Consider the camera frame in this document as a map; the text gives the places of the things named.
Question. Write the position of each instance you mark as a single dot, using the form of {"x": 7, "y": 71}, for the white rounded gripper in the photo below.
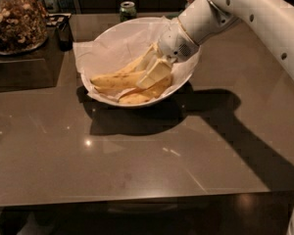
{"x": 174, "y": 44}

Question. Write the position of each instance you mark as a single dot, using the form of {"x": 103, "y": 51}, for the yellow banana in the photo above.
{"x": 130, "y": 67}
{"x": 140, "y": 96}
{"x": 116, "y": 81}

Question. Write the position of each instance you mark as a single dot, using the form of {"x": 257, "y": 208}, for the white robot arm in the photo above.
{"x": 271, "y": 20}

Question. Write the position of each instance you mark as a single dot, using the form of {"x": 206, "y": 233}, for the white bowl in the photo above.
{"x": 107, "y": 65}

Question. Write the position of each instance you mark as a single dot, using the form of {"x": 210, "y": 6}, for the white paper liner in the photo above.
{"x": 120, "y": 45}

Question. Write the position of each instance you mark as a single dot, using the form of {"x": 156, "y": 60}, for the green metal can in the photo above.
{"x": 127, "y": 11}

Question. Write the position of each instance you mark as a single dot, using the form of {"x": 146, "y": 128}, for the small dark tray items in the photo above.
{"x": 57, "y": 19}

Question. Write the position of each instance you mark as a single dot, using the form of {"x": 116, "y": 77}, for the dark raised counter block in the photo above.
{"x": 39, "y": 68}

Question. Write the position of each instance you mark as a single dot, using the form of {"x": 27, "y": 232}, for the glass jar of nuts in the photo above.
{"x": 22, "y": 26}

